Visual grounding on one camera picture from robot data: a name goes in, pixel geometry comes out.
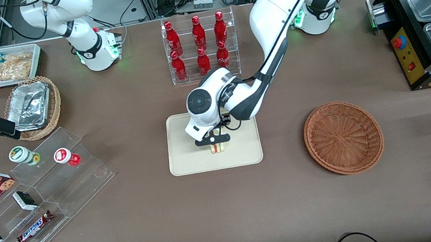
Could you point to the grey power strip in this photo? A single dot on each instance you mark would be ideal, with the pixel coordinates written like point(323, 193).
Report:
point(202, 2)

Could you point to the light oval wicker basket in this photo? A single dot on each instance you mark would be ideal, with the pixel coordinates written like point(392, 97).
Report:
point(55, 100)

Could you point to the triangular sandwich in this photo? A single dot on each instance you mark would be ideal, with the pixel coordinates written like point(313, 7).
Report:
point(219, 147)

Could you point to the silver foil container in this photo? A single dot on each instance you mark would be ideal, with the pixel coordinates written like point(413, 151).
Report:
point(28, 106)

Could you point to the snickers chocolate bar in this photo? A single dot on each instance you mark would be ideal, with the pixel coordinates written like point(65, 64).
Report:
point(32, 229)

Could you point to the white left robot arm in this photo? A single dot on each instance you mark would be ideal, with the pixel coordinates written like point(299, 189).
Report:
point(268, 14)

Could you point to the red cola bottle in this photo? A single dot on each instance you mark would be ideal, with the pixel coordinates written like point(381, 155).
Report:
point(220, 28)
point(198, 33)
point(179, 68)
point(203, 62)
point(223, 57)
point(172, 39)

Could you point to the clear bag of chips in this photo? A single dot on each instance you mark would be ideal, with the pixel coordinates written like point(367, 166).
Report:
point(11, 69)

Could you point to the clear acrylic bottle rack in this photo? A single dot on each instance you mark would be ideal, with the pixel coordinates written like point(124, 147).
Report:
point(227, 19)

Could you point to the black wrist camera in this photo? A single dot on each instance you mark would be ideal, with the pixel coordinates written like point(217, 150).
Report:
point(227, 118)

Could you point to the red lid yogurt cup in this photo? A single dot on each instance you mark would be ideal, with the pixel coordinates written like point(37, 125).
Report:
point(63, 155)

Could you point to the green lid yogurt cup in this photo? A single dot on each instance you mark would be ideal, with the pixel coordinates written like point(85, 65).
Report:
point(21, 155)

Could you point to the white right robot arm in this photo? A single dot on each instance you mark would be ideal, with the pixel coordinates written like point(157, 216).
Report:
point(78, 14)

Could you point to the cream rectangular serving tray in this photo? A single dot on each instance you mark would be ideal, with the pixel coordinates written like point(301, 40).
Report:
point(191, 157)

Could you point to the round brown wicker basket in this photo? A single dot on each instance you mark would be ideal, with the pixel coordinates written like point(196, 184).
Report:
point(342, 137)

